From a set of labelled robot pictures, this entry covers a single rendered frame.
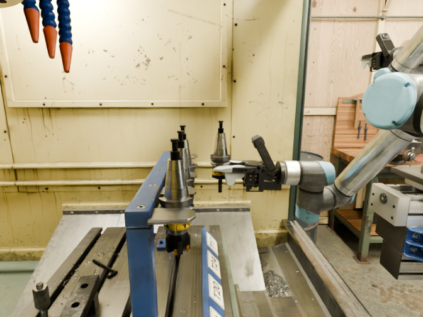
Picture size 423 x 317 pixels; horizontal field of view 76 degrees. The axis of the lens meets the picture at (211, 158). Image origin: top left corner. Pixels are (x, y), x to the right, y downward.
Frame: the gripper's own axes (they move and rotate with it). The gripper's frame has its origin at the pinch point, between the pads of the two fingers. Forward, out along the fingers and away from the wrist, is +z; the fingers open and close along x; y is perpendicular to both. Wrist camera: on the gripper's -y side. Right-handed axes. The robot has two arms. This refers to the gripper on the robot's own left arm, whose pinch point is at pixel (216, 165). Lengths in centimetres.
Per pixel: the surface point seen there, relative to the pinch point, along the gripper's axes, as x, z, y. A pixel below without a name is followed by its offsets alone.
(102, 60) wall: 43, 46, -34
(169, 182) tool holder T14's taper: -34.7, 10.4, -5.1
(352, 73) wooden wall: 194, -144, -48
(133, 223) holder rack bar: -40.0, 15.4, 0.0
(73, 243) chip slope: 29, 58, 42
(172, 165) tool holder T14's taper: -34.5, 9.9, -8.1
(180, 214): -39.2, 8.2, -1.2
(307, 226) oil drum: 130, -88, 83
